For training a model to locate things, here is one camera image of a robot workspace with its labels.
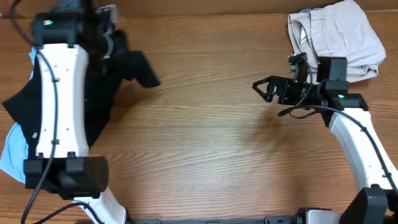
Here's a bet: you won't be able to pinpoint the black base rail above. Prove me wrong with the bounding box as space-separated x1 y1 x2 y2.
127 215 297 224

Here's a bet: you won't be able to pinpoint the light blue garment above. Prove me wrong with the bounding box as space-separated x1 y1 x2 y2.
1 49 41 184

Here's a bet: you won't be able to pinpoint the folded beige pants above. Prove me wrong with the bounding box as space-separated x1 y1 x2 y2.
287 1 386 83

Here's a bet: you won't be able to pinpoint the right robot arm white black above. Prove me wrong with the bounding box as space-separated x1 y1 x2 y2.
252 53 397 223

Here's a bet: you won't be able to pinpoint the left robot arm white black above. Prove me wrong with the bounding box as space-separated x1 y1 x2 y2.
24 1 129 223

